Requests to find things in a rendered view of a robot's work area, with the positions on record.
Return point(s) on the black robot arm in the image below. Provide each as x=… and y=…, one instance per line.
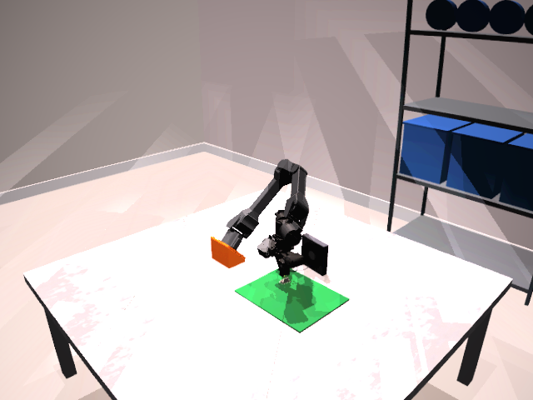
x=287, y=223

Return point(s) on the green circuit board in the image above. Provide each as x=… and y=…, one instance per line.
x=295, y=299

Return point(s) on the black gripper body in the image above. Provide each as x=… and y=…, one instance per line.
x=291, y=259

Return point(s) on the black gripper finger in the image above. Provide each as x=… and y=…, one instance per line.
x=278, y=257
x=284, y=267

